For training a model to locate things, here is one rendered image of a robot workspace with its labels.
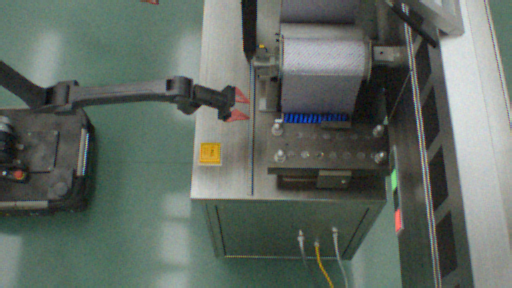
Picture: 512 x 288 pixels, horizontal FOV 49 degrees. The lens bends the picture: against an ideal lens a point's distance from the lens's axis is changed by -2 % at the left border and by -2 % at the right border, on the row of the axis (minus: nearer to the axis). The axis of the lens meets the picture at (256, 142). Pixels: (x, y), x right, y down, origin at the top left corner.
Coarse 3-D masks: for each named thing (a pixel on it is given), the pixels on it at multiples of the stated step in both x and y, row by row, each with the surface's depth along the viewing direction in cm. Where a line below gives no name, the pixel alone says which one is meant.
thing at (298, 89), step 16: (288, 80) 169; (304, 80) 169; (320, 80) 169; (336, 80) 169; (352, 80) 168; (288, 96) 178; (304, 96) 178; (320, 96) 177; (336, 96) 177; (352, 96) 177
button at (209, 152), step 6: (204, 144) 194; (210, 144) 194; (216, 144) 194; (204, 150) 193; (210, 150) 193; (216, 150) 193; (204, 156) 192; (210, 156) 192; (216, 156) 192; (204, 162) 192; (210, 162) 192; (216, 162) 192
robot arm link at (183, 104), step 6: (192, 78) 176; (192, 84) 175; (192, 90) 174; (180, 96) 171; (192, 96) 174; (174, 102) 172; (180, 102) 172; (186, 102) 173; (180, 108) 182; (186, 108) 181; (192, 108) 180; (198, 108) 181; (186, 114) 184
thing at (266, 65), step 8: (272, 56) 176; (264, 64) 177; (272, 64) 175; (264, 72) 181; (272, 72) 179; (264, 80) 183; (272, 80) 183; (272, 88) 189; (272, 96) 194; (264, 104) 202; (272, 104) 199
